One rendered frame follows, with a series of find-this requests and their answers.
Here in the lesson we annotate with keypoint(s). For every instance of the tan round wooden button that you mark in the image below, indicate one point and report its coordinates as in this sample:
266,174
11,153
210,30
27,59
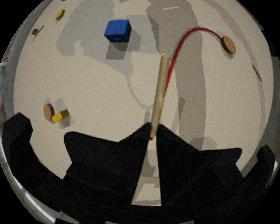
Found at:
228,44

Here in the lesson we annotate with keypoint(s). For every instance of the blue block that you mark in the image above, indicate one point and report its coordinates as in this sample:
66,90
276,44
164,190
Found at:
118,30

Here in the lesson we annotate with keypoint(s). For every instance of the red string with wooden stick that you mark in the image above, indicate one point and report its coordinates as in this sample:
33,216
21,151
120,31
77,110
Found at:
164,74

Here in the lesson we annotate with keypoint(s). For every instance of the tan round disc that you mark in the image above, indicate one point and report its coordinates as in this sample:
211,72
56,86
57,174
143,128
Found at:
48,111

